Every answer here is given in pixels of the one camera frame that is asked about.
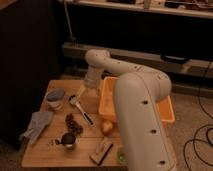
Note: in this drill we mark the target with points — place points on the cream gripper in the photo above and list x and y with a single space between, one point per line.
82 90

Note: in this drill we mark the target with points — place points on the grey towel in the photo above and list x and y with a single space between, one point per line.
39 120

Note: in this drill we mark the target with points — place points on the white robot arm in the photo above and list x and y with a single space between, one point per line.
137 91

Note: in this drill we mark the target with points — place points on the orange plastic bin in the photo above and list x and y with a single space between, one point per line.
106 105

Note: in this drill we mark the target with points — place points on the white bowl with blue lid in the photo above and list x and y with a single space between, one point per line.
54 98

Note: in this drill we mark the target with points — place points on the low grey shelf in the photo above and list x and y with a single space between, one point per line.
190 68

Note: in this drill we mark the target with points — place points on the brown grape bunch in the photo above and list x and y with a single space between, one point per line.
72 125

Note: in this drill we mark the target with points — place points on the yellow onion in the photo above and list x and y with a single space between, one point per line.
106 127

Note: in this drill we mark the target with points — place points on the grey metal pole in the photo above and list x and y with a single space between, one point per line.
71 36

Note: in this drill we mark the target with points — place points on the small black metal pot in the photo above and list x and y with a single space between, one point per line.
67 140

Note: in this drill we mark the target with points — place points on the wooden block brush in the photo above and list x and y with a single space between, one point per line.
101 151

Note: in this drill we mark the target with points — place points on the green round object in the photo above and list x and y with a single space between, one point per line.
121 159

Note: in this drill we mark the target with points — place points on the black device on shelf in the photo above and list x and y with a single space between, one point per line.
174 59

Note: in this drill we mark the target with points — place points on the upper cluttered shelf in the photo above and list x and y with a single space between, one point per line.
146 7

